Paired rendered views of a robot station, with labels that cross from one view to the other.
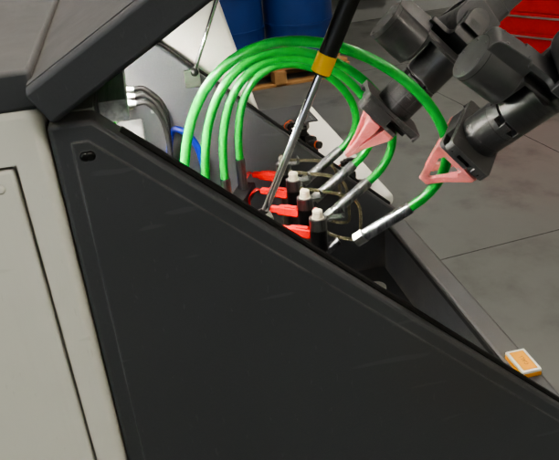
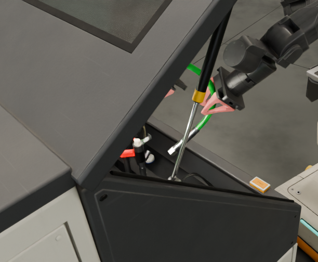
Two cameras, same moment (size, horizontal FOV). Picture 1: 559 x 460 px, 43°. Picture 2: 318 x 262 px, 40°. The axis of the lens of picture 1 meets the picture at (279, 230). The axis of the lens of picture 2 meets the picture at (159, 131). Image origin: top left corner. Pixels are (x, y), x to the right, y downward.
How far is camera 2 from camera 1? 38 cm
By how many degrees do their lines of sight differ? 24
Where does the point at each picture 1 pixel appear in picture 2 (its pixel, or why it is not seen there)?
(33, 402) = not seen: outside the picture
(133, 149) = (124, 182)
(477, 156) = (237, 99)
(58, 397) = not seen: outside the picture
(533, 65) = (267, 52)
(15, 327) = not seen: outside the picture
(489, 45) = (246, 47)
